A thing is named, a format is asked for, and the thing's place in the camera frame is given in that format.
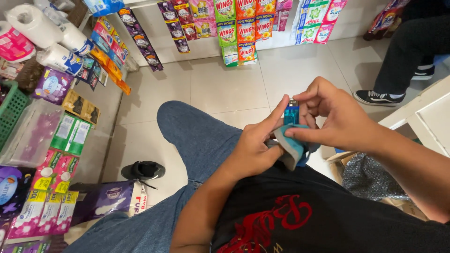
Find pink white tissue packets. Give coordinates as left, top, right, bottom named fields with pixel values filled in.
left=6, top=190, right=79, bottom=240

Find clear plastic container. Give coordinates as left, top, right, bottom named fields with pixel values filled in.
left=0, top=99, right=64, bottom=168

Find blue plastic packet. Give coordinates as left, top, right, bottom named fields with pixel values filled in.
left=83, top=0, right=126, bottom=18

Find person's blue jeans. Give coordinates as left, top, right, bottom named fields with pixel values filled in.
left=63, top=100, right=244, bottom=253

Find purple black sachet strip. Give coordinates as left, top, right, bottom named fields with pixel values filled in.
left=117, top=7, right=164, bottom=72

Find dark purple pad packet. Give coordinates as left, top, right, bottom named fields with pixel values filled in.
left=0, top=166, right=36, bottom=220

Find blue grey cleaning cloth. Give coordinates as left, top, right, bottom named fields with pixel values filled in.
left=266, top=124, right=321, bottom=172

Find green plastic basket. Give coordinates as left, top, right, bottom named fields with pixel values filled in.
left=0, top=80, right=31, bottom=150

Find mixed colourful sachet strips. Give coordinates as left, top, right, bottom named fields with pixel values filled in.
left=89, top=16, right=131, bottom=96

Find long orange detergent sachet strip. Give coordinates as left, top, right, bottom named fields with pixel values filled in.
left=235, top=0, right=259, bottom=66

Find magenta sachet strip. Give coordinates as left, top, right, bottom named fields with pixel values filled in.
left=272, top=0, right=293, bottom=32

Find cardboard box with grey bag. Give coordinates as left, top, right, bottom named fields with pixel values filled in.
left=326, top=151, right=430, bottom=223

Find green white detergent sachet strip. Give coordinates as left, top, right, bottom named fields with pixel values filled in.
left=295, top=0, right=330, bottom=45

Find person's black shoe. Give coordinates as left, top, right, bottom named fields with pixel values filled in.
left=121, top=160, right=166, bottom=190

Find white wooden table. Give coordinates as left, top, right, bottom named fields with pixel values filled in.
left=378, top=75, right=450, bottom=157

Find green white packets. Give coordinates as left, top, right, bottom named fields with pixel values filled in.
left=50, top=112, right=93, bottom=156

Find pink yellow sachet strip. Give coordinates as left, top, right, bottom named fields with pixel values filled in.
left=189, top=0, right=218, bottom=39

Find person's right hand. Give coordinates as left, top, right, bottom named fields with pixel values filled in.
left=284, top=77, right=384, bottom=153

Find pink white detergent sachet strip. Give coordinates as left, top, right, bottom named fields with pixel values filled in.
left=313, top=0, right=349, bottom=45

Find pink green soap packets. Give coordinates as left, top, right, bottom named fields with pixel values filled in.
left=31, top=149, right=80, bottom=194

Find person's black printed shirt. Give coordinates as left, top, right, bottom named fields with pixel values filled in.
left=210, top=162, right=450, bottom=253

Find maroon sachet strips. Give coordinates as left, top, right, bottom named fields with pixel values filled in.
left=157, top=0, right=198, bottom=54

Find person's left hand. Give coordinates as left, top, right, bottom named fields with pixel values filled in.
left=225, top=94, right=290, bottom=180

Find pink white tissue pack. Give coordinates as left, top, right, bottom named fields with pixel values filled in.
left=0, top=20, right=36, bottom=63

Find large purple pad bag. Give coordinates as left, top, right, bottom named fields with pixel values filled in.
left=71, top=179, right=148, bottom=226

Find light purple pad packet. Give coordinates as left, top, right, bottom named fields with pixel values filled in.
left=33, top=66, right=75, bottom=105

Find bare white paper towel roll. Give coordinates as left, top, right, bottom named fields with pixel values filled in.
left=5, top=3, right=64, bottom=48

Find dark blue sachets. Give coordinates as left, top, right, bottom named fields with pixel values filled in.
left=75, top=56, right=109, bottom=91

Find red snack sachets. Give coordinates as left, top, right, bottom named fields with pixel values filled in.
left=363, top=0, right=411, bottom=41

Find blue stool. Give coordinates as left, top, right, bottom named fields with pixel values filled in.
left=432, top=54, right=450, bottom=68

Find black gold packet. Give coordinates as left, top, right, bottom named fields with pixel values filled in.
left=62, top=89, right=101, bottom=126

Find blue plastic lighter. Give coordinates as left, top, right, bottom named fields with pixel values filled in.
left=284, top=99, right=300, bottom=126

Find wrapped white paper roll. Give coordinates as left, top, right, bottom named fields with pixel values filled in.
left=57, top=22, right=95, bottom=57
left=36, top=43, right=84, bottom=76

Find short orange detergent sachet strip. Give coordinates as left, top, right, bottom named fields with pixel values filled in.
left=255, top=0, right=277, bottom=41

